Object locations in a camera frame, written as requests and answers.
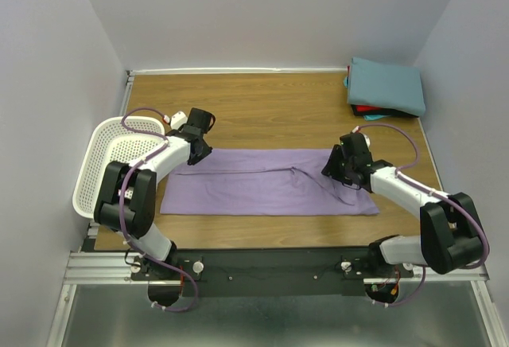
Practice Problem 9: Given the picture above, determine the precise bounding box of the white perforated plastic basket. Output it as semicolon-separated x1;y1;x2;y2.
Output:
72;116;165;219

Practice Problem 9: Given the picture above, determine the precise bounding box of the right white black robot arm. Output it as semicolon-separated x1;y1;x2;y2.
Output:
322;132;489;277

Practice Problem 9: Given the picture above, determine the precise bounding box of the folded teal t shirt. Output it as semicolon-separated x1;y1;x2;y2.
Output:
348;57;426;117

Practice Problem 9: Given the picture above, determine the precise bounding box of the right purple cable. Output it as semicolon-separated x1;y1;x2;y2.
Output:
356;123;491;271

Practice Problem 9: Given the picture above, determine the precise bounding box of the purple t shirt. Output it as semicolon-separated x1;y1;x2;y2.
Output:
160;149;379;216

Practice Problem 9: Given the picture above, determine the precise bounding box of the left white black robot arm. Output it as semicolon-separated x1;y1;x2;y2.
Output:
93;107;216;279

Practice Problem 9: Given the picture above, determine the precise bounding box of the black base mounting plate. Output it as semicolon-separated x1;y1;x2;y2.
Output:
131;246;412;298

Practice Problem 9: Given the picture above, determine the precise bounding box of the folded red t shirt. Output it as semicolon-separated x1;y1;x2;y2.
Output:
352;105;383;116

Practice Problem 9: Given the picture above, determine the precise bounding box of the aluminium extrusion rail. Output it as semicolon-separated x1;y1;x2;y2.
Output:
64;252;489;285

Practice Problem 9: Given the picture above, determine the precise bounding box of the folded turquoise t shirt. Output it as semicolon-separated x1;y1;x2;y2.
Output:
344;76;389;121

